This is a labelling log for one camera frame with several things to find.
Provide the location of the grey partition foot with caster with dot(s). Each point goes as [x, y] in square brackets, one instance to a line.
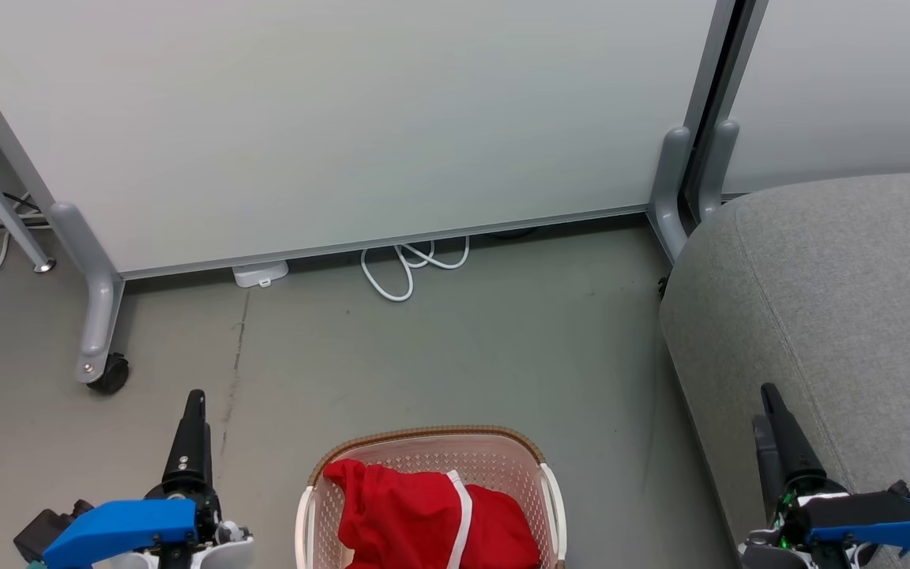
[95, 308]

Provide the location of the plain red t-shirt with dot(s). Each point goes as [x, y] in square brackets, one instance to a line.
[502, 529]

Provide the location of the white power adapter box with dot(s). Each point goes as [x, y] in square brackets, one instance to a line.
[260, 273]

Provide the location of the red garment with white trim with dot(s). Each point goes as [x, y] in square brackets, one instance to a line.
[392, 514]

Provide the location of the grey fabric sofa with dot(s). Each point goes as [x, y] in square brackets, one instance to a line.
[842, 316]

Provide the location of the black caster wheel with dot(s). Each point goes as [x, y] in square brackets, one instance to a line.
[111, 374]

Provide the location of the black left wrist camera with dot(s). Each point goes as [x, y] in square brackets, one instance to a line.
[48, 533]

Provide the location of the beige plastic laundry basket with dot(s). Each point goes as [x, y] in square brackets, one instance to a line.
[502, 458]

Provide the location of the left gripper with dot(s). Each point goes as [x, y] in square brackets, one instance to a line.
[214, 525]

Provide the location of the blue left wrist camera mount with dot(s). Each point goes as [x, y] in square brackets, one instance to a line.
[123, 525]

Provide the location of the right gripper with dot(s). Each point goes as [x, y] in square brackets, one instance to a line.
[787, 529]

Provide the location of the large white partition panel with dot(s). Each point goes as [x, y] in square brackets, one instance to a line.
[344, 118]

